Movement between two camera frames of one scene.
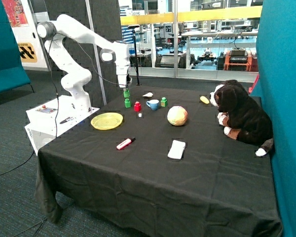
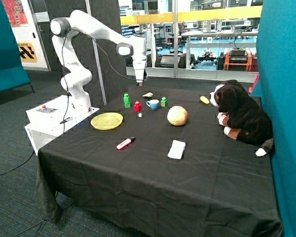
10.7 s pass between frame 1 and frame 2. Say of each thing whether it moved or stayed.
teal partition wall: stayed
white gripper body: moved
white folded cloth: stayed
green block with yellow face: stayed
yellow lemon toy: stayed
